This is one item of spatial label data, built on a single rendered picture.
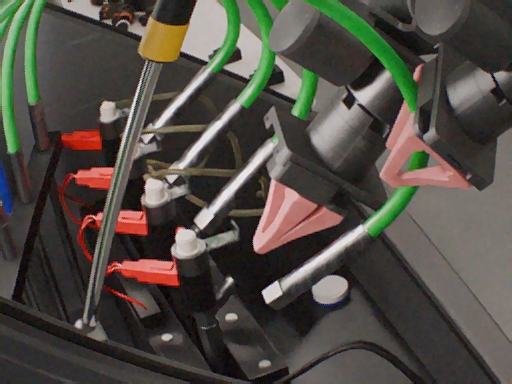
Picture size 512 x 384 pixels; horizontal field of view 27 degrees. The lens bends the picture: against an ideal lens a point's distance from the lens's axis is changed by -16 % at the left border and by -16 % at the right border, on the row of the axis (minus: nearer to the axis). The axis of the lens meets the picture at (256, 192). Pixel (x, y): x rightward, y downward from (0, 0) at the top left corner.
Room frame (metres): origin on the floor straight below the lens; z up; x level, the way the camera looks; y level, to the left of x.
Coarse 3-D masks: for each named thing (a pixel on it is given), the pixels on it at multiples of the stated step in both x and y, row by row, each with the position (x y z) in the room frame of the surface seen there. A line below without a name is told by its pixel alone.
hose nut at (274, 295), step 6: (276, 282) 0.70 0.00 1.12; (270, 288) 0.70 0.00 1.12; (276, 288) 0.70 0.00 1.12; (264, 294) 0.70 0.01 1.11; (270, 294) 0.69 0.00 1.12; (276, 294) 0.69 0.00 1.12; (282, 294) 0.69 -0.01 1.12; (270, 300) 0.69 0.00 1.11; (276, 300) 0.69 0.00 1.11; (282, 300) 0.69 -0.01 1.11; (288, 300) 0.69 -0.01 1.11; (276, 306) 0.69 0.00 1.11; (282, 306) 0.69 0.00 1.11
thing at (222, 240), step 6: (222, 234) 0.80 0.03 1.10; (228, 234) 0.80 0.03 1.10; (204, 240) 0.79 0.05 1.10; (210, 240) 0.79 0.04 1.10; (216, 240) 0.79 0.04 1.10; (222, 240) 0.79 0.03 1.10; (228, 240) 0.79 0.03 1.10; (234, 240) 0.79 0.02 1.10; (240, 240) 0.79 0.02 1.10; (210, 246) 0.78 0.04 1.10; (216, 246) 0.78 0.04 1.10; (222, 246) 0.78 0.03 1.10
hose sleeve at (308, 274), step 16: (336, 240) 0.70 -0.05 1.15; (352, 240) 0.69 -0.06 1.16; (368, 240) 0.68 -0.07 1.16; (320, 256) 0.69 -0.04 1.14; (336, 256) 0.69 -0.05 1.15; (352, 256) 0.69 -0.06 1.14; (304, 272) 0.69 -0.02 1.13; (320, 272) 0.69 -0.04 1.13; (288, 288) 0.69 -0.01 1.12; (304, 288) 0.69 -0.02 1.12
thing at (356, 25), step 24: (24, 0) 0.71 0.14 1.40; (312, 0) 0.69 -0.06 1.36; (336, 0) 0.69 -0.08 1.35; (360, 24) 0.69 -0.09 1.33; (384, 48) 0.68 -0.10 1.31; (408, 72) 0.68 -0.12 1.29; (408, 96) 0.68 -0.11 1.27; (408, 168) 0.69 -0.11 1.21; (408, 192) 0.68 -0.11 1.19; (384, 216) 0.69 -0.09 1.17
